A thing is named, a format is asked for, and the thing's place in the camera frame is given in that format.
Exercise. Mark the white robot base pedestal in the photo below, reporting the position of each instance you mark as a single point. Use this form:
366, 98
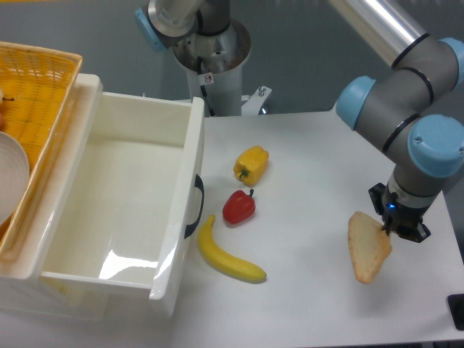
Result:
213, 67

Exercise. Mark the yellow bell pepper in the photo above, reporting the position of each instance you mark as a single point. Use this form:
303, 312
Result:
250, 165

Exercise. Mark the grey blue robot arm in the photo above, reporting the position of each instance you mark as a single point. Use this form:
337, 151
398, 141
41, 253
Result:
426, 149

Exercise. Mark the black object at table edge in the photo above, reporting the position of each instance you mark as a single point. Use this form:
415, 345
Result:
456, 308

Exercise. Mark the red bell pepper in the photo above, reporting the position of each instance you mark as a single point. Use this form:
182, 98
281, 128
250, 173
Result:
239, 207

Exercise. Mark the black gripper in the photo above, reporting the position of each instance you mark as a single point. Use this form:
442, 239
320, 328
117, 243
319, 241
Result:
398, 218

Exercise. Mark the white bowl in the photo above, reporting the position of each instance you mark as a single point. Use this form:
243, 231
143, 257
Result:
15, 173

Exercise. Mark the yellow woven basket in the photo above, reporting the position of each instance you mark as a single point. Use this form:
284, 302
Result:
40, 81

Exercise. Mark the white drawer cabinet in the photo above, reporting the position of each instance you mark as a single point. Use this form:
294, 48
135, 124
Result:
23, 285

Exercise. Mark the yellow banana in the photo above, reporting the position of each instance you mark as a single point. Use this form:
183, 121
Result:
225, 262

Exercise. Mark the black drawer handle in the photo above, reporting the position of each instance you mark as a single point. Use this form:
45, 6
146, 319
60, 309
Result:
197, 206

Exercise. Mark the triangle bread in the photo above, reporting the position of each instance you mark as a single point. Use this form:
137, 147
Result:
369, 246

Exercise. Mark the open white drawer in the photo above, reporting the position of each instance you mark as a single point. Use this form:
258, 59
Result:
122, 227

